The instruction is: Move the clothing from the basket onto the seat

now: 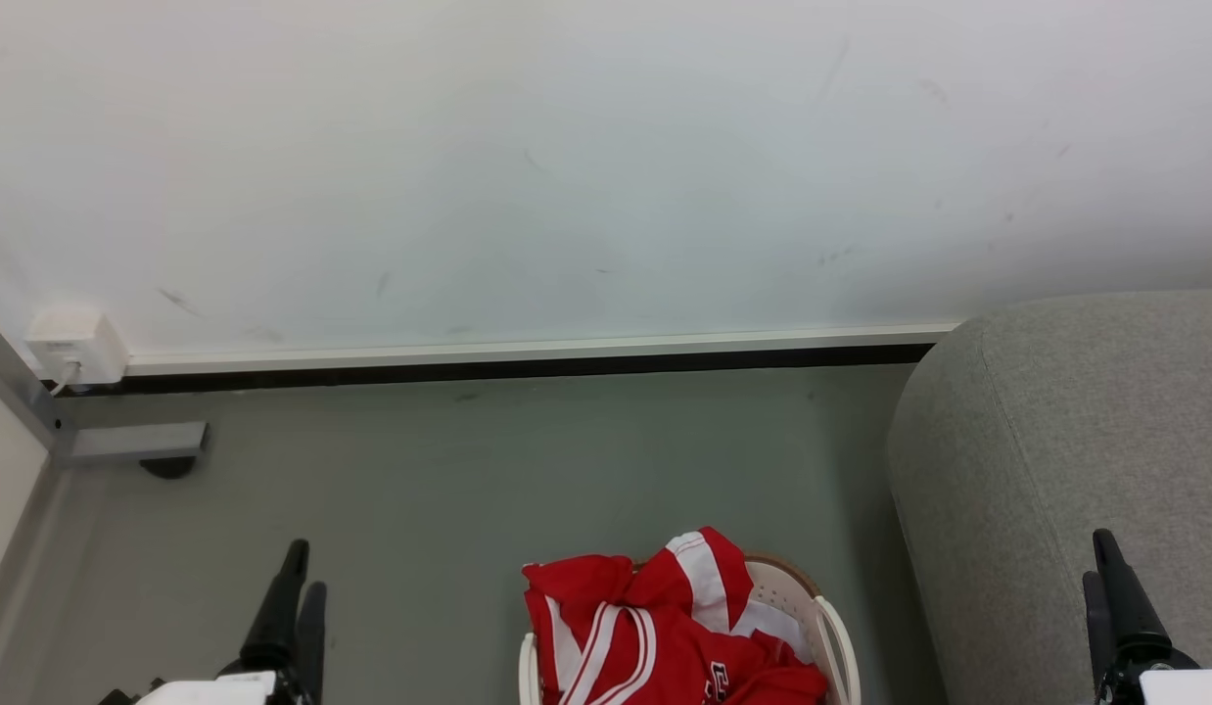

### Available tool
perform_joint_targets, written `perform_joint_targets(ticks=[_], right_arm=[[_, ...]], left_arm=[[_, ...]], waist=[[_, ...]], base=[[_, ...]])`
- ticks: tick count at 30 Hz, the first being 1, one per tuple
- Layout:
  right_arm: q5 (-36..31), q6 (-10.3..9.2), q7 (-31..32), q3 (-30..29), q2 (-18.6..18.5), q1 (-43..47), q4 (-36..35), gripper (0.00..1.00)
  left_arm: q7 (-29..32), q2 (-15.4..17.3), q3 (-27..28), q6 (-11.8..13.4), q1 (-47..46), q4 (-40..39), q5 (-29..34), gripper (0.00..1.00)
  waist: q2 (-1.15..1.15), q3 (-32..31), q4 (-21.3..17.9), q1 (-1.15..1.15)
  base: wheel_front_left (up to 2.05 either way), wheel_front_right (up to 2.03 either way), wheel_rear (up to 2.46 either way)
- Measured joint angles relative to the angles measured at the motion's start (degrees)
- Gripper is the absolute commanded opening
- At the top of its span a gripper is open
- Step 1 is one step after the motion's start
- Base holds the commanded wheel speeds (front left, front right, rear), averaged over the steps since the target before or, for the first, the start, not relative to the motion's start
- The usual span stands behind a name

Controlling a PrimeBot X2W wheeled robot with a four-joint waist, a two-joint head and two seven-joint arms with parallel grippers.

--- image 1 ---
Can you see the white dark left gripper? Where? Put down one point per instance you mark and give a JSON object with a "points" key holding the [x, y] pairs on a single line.
{"points": [[214, 691]]}

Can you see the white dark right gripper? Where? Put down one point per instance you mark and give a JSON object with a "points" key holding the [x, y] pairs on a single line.
{"points": [[1184, 687]]}

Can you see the red white sports jersey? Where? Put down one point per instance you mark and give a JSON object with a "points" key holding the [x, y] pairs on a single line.
{"points": [[684, 656]]}

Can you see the grey upholstered seat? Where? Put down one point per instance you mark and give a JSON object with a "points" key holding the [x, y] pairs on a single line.
{"points": [[1056, 441]]}

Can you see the black partition foot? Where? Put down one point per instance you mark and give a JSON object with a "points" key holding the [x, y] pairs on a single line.
{"points": [[168, 468]]}

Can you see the white perforated laundry basket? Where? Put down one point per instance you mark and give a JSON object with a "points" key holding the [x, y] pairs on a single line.
{"points": [[797, 597]]}

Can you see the white baseboard strip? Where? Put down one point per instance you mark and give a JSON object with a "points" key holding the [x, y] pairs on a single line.
{"points": [[528, 350]]}

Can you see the grey metal frame leg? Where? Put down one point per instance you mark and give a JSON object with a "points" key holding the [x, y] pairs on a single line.
{"points": [[19, 411]]}

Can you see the white wall socket box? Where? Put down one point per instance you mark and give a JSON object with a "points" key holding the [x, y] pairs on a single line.
{"points": [[77, 343]]}

